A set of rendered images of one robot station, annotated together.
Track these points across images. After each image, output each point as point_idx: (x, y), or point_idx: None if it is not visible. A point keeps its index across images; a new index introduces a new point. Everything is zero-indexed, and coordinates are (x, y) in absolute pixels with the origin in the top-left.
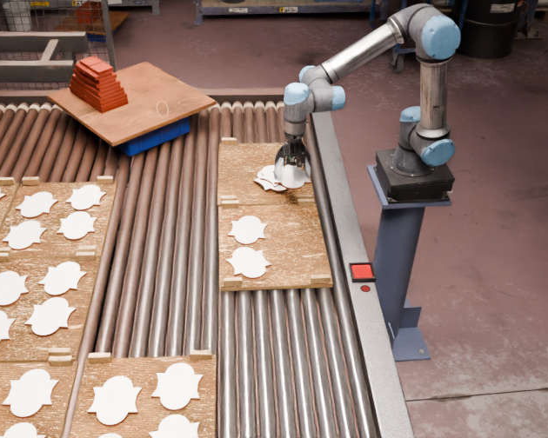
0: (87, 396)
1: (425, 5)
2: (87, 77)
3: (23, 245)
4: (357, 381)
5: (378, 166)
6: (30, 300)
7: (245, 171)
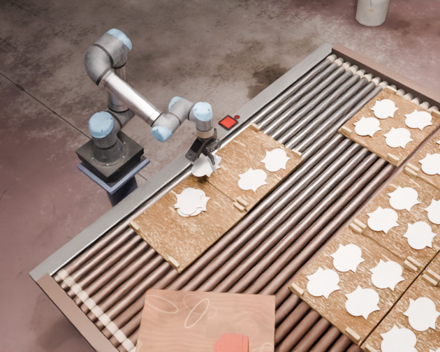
0: (408, 148)
1: (96, 46)
2: None
3: (392, 263)
4: (292, 89)
5: (117, 174)
6: (408, 218)
7: (198, 227)
